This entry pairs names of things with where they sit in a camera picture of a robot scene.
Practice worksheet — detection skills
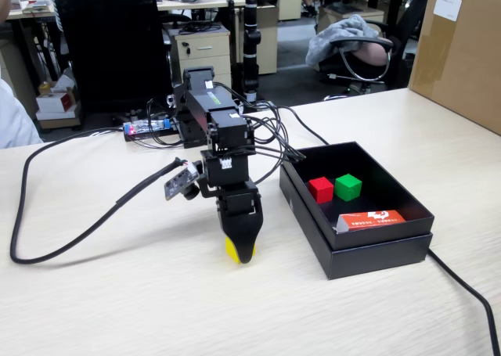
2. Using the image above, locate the blue controller circuit board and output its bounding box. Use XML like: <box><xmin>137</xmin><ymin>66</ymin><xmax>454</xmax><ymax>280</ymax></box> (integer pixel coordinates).
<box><xmin>122</xmin><ymin>117</ymin><xmax>174</xmax><ymax>142</ymax></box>

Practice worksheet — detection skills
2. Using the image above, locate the thin black servo wire bundle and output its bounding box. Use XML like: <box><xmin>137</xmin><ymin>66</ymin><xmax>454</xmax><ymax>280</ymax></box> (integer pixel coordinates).
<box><xmin>146</xmin><ymin>80</ymin><xmax>308</xmax><ymax>187</ymax></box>

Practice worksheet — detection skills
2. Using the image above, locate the white red small carton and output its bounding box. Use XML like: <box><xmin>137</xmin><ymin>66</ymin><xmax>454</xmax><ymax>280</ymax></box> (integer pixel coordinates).
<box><xmin>35</xmin><ymin>92</ymin><xmax>76</xmax><ymax>114</ymax></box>

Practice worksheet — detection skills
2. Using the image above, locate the black cardboard box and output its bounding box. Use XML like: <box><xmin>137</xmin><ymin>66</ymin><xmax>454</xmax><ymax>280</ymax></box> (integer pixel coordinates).
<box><xmin>281</xmin><ymin>140</ymin><xmax>435</xmax><ymax>251</ymax></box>

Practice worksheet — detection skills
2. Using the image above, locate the grey fleece blanket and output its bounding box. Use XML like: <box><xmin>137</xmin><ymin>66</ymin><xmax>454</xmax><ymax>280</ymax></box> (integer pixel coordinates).
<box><xmin>305</xmin><ymin>14</ymin><xmax>381</xmax><ymax>67</ymax></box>

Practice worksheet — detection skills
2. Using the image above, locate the orange matchbox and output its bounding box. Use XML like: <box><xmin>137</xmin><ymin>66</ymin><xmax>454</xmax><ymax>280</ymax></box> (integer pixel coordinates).
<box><xmin>332</xmin><ymin>210</ymin><xmax>407</xmax><ymax>235</ymax></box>

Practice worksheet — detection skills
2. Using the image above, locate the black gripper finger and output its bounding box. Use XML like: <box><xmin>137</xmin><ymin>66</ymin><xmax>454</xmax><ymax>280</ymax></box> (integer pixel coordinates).
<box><xmin>221</xmin><ymin>212</ymin><xmax>265</xmax><ymax>265</ymax></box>

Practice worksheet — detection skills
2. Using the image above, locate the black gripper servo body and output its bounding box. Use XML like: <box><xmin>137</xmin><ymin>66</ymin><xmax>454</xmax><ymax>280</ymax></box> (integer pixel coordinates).
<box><xmin>215</xmin><ymin>187</ymin><xmax>263</xmax><ymax>219</ymax></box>

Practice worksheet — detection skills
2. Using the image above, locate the green wooden cube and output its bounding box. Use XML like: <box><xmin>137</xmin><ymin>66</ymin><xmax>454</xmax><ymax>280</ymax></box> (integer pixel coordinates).
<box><xmin>333</xmin><ymin>173</ymin><xmax>363</xmax><ymax>203</ymax></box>

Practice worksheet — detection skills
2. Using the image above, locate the red wooden cube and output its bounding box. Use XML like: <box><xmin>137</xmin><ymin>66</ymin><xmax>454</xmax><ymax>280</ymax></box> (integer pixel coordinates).
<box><xmin>308</xmin><ymin>175</ymin><xmax>335</xmax><ymax>205</ymax></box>

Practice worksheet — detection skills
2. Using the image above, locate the beige drawer pedestal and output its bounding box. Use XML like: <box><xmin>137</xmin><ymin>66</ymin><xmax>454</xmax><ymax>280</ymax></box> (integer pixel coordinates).
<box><xmin>168</xmin><ymin>22</ymin><xmax>232</xmax><ymax>89</ymax></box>

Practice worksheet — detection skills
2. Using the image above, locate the yellow wooden cube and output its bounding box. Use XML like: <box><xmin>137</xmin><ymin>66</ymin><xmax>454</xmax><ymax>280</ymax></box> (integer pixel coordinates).
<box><xmin>224</xmin><ymin>236</ymin><xmax>258</xmax><ymax>264</ymax></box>

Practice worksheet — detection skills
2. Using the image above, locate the black box lid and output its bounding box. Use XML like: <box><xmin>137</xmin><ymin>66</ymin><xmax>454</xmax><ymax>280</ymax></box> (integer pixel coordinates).
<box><xmin>278</xmin><ymin>164</ymin><xmax>434</xmax><ymax>281</ymax></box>

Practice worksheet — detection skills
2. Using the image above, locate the thick black segmented pole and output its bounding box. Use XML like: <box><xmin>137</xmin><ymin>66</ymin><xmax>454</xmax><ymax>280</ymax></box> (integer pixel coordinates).
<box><xmin>241</xmin><ymin>0</ymin><xmax>262</xmax><ymax>103</ymax></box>

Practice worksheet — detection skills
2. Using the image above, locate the thin black stand pole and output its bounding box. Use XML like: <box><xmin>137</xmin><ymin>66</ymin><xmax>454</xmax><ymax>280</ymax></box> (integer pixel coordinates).
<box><xmin>228</xmin><ymin>0</ymin><xmax>239</xmax><ymax>95</ymax></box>

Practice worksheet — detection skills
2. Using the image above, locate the large brown cardboard carton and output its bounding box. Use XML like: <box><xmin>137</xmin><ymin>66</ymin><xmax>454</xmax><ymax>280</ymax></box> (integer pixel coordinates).
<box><xmin>406</xmin><ymin>0</ymin><xmax>501</xmax><ymax>136</ymax></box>

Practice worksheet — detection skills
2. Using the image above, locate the black chrome office chair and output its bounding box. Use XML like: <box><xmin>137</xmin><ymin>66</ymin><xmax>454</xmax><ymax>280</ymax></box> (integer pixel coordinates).
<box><xmin>319</xmin><ymin>0</ymin><xmax>430</xmax><ymax>101</ymax></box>

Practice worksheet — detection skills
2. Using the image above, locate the thick black camera cable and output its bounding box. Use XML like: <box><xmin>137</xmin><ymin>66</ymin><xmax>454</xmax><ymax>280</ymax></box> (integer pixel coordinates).
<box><xmin>9</xmin><ymin>157</ymin><xmax>204</xmax><ymax>265</ymax></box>

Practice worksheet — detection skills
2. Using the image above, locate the thick black power cable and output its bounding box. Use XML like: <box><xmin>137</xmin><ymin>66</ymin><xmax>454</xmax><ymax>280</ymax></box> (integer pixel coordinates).
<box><xmin>250</xmin><ymin>101</ymin><xmax>501</xmax><ymax>356</ymax></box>

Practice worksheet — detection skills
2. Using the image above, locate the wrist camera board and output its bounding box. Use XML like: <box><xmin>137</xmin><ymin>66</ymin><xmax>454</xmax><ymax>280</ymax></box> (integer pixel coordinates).
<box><xmin>163</xmin><ymin>163</ymin><xmax>205</xmax><ymax>202</ymax></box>

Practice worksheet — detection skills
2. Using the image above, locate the black mesh office chair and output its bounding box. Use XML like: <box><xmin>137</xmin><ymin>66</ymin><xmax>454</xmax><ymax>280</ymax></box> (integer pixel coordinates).
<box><xmin>50</xmin><ymin>0</ymin><xmax>173</xmax><ymax>113</ymax></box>

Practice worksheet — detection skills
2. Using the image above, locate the person in white shirt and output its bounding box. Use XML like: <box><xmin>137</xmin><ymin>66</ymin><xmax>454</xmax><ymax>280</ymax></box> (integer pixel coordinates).
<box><xmin>0</xmin><ymin>76</ymin><xmax>44</xmax><ymax>150</ymax></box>

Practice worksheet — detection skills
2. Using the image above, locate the tall beige desk cabinet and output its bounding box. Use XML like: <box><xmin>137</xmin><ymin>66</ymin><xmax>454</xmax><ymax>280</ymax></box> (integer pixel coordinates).
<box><xmin>256</xmin><ymin>4</ymin><xmax>279</xmax><ymax>75</ymax></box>

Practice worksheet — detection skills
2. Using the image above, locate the beige side cabinet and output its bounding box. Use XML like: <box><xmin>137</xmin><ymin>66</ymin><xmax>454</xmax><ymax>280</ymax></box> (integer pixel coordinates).
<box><xmin>0</xmin><ymin>38</ymin><xmax>39</xmax><ymax>118</ymax></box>

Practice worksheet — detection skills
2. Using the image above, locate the pink seat cushion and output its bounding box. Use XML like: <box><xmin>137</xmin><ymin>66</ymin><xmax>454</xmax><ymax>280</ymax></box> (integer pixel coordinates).
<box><xmin>351</xmin><ymin>41</ymin><xmax>393</xmax><ymax>67</ymax></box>

